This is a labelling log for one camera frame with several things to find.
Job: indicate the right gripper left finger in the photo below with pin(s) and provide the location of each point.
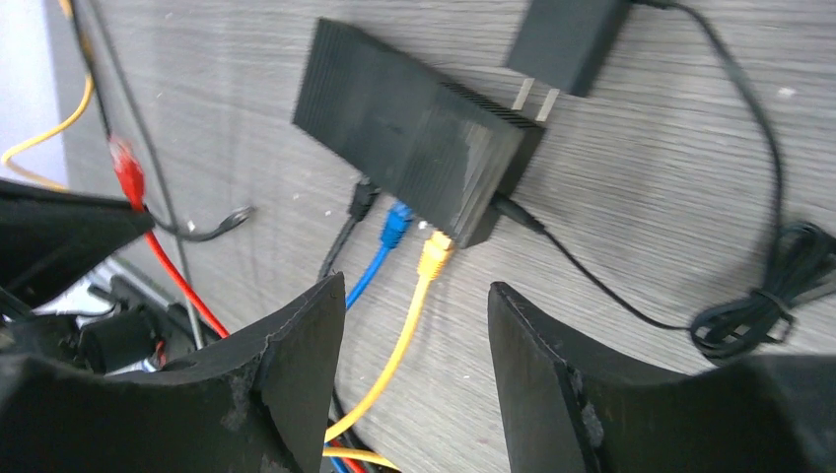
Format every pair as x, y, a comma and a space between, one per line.
256, 401

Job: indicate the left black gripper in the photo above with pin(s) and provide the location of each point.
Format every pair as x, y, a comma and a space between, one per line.
111, 320

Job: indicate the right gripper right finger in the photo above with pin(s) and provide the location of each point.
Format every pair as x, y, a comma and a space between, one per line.
572, 404

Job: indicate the black network switch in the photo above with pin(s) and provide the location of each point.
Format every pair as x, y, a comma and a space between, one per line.
439, 147

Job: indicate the black power adapter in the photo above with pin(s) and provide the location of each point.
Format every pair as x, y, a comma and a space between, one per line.
563, 44

